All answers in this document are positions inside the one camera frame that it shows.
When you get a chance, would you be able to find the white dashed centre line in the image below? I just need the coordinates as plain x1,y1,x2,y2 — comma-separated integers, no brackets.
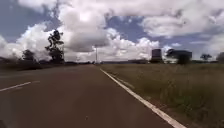
0,80,41,93

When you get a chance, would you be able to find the reddish-brown asphalt road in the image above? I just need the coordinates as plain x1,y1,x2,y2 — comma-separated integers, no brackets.
0,63,178,128

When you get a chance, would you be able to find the small distant tree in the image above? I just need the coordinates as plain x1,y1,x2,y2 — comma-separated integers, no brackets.
200,53,213,62

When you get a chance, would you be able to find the tall dark tree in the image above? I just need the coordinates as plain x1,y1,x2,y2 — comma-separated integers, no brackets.
45,29,66,64

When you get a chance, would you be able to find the thin pale pole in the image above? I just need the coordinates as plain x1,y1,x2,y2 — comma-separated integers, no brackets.
95,46,99,64

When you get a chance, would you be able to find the dry grass verge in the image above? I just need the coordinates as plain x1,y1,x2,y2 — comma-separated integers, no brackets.
96,62,224,128

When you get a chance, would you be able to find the dark low building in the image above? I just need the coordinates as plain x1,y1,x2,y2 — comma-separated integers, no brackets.
166,49,193,64

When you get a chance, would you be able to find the small dark tree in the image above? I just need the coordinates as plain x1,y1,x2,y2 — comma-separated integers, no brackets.
21,49,36,62

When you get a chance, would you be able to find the white solid edge line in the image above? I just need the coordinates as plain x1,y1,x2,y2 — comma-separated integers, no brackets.
99,67,188,128

